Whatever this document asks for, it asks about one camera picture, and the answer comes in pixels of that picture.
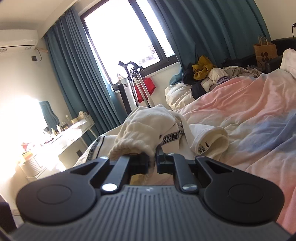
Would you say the white air conditioner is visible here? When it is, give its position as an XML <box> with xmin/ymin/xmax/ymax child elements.
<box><xmin>0</xmin><ymin>30</ymin><xmax>39</xmax><ymax>49</ymax></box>

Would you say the mustard yellow garment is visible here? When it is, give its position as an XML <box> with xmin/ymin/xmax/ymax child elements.
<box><xmin>192</xmin><ymin>55</ymin><xmax>216</xmax><ymax>80</ymax></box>

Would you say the white vanity desk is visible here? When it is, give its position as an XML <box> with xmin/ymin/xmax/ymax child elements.
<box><xmin>19</xmin><ymin>115</ymin><xmax>95</xmax><ymax>182</ymax></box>

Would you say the left teal curtain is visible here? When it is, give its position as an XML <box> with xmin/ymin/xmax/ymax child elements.
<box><xmin>44</xmin><ymin>7</ymin><xmax>127</xmax><ymax>144</ymax></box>

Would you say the cream zip-up jacket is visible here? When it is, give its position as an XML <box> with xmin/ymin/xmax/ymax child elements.
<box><xmin>76</xmin><ymin>104</ymin><xmax>229</xmax><ymax>185</ymax></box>

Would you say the white puffy comforter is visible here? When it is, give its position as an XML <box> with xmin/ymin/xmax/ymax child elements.
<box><xmin>165</xmin><ymin>82</ymin><xmax>195</xmax><ymax>111</ymax></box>

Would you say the right teal curtain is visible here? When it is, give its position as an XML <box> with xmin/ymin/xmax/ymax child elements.
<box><xmin>149</xmin><ymin>0</ymin><xmax>270</xmax><ymax>84</ymax></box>

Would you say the black garment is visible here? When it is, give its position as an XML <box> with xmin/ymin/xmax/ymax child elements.
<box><xmin>183</xmin><ymin>63</ymin><xmax>207</xmax><ymax>100</ymax></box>

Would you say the white air purifier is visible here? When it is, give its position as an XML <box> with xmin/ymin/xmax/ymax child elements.
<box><xmin>118</xmin><ymin>78</ymin><xmax>137</xmax><ymax>115</ymax></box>

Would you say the brown paper bag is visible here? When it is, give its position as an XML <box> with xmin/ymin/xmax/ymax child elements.
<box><xmin>253</xmin><ymin>36</ymin><xmax>278</xmax><ymax>70</ymax></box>

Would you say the pastel pillow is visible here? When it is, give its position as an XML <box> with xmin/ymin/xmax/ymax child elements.
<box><xmin>280</xmin><ymin>48</ymin><xmax>296</xmax><ymax>78</ymax></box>

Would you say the vanity mirror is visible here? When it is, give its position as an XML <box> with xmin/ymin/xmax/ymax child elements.
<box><xmin>39</xmin><ymin>101</ymin><xmax>60</xmax><ymax>131</ymax></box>

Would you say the red garment on rack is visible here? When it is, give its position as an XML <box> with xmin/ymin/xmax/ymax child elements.
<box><xmin>134</xmin><ymin>77</ymin><xmax>157</xmax><ymax>103</ymax></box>

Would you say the metal clothes rack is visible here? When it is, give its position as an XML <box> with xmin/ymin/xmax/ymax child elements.
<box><xmin>118</xmin><ymin>61</ymin><xmax>155</xmax><ymax>108</ymax></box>

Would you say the black chair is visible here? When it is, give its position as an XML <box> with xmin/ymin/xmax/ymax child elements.
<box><xmin>265</xmin><ymin>38</ymin><xmax>295</xmax><ymax>73</ymax></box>

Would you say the teal curtain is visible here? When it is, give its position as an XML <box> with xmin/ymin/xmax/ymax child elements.
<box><xmin>44</xmin><ymin>7</ymin><xmax>127</xmax><ymax>144</ymax></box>
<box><xmin>149</xmin><ymin>0</ymin><xmax>270</xmax><ymax>84</ymax></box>

